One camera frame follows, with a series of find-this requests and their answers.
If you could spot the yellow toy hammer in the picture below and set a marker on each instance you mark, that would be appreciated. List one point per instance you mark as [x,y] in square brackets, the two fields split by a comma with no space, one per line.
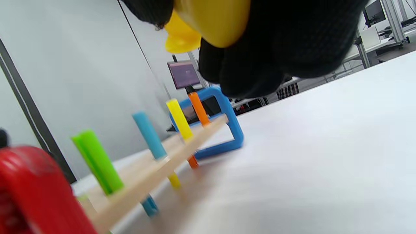
[214,19]

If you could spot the green peg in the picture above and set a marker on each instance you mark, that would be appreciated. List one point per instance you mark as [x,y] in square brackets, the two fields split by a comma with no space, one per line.
[97,162]

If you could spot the person's right hand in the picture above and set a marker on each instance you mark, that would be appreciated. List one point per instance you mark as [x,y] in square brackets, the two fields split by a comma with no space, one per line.
[286,39]

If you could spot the aluminium frame column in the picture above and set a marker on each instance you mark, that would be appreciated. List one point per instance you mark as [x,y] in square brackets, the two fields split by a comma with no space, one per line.
[395,19]

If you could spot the purple screen monitor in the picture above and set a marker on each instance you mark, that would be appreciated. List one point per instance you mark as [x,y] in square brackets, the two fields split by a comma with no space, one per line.
[183,74]

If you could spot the black monitor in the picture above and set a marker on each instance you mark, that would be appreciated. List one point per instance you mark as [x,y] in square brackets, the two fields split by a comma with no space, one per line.
[373,13]

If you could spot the yellow peg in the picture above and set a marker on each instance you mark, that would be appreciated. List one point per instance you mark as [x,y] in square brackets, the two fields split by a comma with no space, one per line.
[175,181]
[179,120]

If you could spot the rainbow hammer bench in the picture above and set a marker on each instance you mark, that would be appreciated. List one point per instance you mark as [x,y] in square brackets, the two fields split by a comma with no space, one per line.
[143,175]

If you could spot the orange peg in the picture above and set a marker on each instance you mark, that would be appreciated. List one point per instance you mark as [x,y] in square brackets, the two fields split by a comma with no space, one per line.
[199,109]
[193,162]

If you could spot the person's left hand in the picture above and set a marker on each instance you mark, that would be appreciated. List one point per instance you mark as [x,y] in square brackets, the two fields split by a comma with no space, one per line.
[3,139]

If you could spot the dark vertical post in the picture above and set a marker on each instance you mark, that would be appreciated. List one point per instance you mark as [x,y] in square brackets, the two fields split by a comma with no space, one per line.
[32,113]

